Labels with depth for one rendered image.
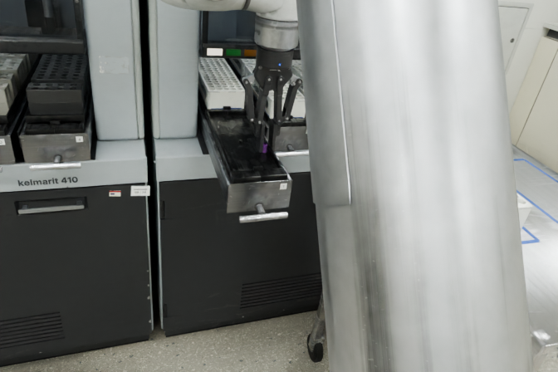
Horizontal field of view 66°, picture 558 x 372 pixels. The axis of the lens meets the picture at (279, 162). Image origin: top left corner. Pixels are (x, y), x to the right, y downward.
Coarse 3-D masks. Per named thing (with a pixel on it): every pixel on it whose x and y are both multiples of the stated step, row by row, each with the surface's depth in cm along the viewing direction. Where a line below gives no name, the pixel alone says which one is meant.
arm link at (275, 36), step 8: (256, 16) 83; (256, 24) 83; (264, 24) 81; (272, 24) 80; (280, 24) 80; (288, 24) 81; (296, 24) 82; (256, 32) 85; (264, 32) 82; (272, 32) 81; (280, 32) 81; (288, 32) 82; (296, 32) 83; (256, 40) 85; (264, 40) 82; (272, 40) 82; (280, 40) 82; (288, 40) 82; (296, 40) 84; (264, 48) 85; (272, 48) 83; (280, 48) 83; (288, 48) 83
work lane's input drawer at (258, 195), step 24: (216, 120) 110; (240, 120) 112; (216, 144) 99; (240, 144) 100; (216, 168) 96; (240, 168) 91; (264, 168) 92; (240, 192) 86; (264, 192) 88; (288, 192) 90; (240, 216) 84; (264, 216) 86
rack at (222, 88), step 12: (204, 60) 133; (216, 60) 134; (204, 72) 124; (216, 72) 125; (228, 72) 126; (204, 84) 115; (216, 84) 117; (228, 84) 118; (240, 84) 118; (204, 96) 117; (216, 96) 112; (228, 96) 113; (240, 96) 114
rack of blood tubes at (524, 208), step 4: (520, 196) 78; (520, 200) 77; (524, 200) 77; (520, 204) 76; (524, 204) 76; (528, 204) 76; (520, 208) 75; (524, 208) 75; (528, 208) 75; (520, 212) 75; (524, 212) 75; (528, 212) 76; (520, 216) 76; (524, 216) 76; (520, 220) 76; (524, 220) 77; (520, 224) 77
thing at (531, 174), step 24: (528, 168) 103; (528, 192) 93; (552, 192) 94; (528, 216) 84; (552, 216) 85; (528, 240) 77; (552, 240) 78; (528, 264) 71; (552, 264) 72; (528, 288) 66; (552, 288) 67; (528, 312) 62; (552, 312) 62; (312, 336) 140; (552, 336) 58; (312, 360) 142
